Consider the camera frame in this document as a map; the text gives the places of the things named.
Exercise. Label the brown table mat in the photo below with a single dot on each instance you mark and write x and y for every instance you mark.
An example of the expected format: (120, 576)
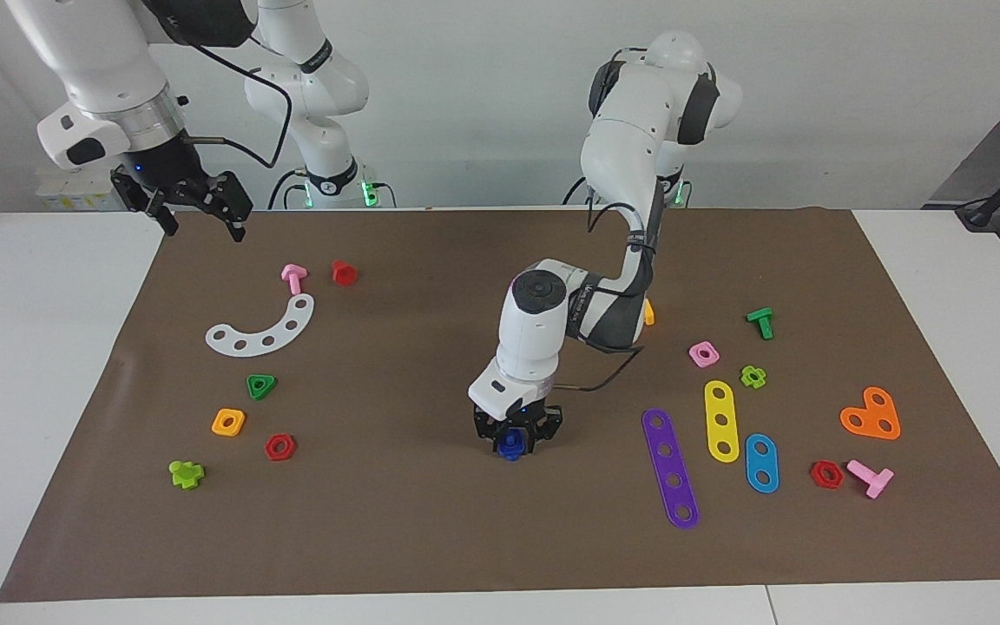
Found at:
(378, 347)

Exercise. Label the blue plastic screw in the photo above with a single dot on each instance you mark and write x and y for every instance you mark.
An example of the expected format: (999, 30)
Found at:
(510, 456)

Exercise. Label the orange heart plate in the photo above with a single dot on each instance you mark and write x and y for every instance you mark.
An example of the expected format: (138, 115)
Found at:
(871, 417)

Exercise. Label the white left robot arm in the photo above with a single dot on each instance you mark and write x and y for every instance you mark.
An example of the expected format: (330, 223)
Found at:
(535, 338)

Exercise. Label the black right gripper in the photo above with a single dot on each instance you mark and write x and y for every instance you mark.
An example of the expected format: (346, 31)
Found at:
(170, 182)

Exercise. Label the green plastic screw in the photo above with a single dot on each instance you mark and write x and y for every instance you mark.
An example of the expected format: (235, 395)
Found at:
(761, 321)

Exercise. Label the green triangle nut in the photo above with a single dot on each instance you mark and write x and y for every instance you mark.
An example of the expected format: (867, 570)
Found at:
(253, 392)

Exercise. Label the purple four-hole plate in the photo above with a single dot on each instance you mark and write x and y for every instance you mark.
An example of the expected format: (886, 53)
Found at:
(671, 466)

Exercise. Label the lime green cross screw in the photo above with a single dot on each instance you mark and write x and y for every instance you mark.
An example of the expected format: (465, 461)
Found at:
(186, 475)

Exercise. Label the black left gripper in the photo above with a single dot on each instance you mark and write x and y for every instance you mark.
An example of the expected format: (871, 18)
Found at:
(543, 421)

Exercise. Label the white box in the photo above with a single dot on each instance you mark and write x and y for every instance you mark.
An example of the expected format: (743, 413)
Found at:
(66, 195)

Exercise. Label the dark blue square nut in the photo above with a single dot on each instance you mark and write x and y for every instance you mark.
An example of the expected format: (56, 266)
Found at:
(510, 440)

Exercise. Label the pink square nut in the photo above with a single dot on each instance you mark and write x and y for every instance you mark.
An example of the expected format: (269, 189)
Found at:
(696, 358)

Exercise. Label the orange plastic screw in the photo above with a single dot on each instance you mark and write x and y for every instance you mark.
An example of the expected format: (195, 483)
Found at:
(649, 314)

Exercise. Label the red plastic screw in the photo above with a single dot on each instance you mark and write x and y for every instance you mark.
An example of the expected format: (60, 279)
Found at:
(344, 273)

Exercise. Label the light blue two-hole plate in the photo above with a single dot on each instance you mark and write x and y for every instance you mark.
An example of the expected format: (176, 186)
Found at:
(762, 463)

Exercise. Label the yellow three-hole plate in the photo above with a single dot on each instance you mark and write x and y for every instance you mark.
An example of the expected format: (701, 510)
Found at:
(722, 408)

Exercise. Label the pink plastic screw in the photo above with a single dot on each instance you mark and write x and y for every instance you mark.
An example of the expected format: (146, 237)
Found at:
(873, 480)
(293, 276)

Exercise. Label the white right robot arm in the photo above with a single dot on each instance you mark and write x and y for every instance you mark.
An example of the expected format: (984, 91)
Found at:
(101, 52)

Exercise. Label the white curved hole plate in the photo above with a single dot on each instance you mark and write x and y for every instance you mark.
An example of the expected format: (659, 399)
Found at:
(279, 334)

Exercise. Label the red hex nut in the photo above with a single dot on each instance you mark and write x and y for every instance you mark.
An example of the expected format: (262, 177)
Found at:
(816, 476)
(269, 450)

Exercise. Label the lime green cross nut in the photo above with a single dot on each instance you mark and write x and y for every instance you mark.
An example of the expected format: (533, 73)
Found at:
(760, 380)

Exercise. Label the orange square nut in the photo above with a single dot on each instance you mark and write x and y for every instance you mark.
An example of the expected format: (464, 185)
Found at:
(218, 429)

